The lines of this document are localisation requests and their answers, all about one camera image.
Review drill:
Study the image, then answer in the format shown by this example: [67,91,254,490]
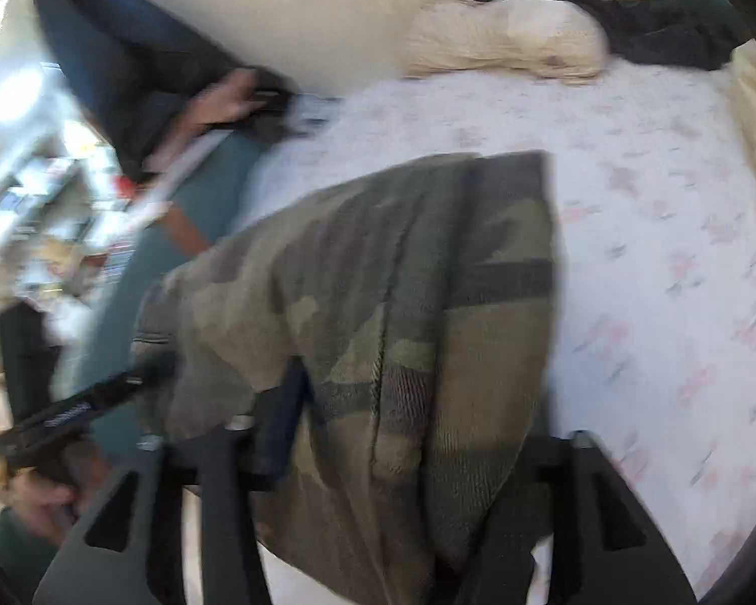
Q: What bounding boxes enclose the camouflage pants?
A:
[131,152,556,603]

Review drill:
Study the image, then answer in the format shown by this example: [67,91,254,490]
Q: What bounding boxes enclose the person's left hand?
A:
[9,441,111,547]

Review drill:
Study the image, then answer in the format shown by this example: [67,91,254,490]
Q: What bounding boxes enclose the floral white bed sheet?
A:
[237,62,756,593]

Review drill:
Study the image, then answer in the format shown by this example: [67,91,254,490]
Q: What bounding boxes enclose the teal orange bed footboard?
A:
[52,131,273,455]

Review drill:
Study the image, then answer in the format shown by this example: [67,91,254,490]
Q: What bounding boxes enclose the cream knitted pillow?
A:
[404,0,610,82]

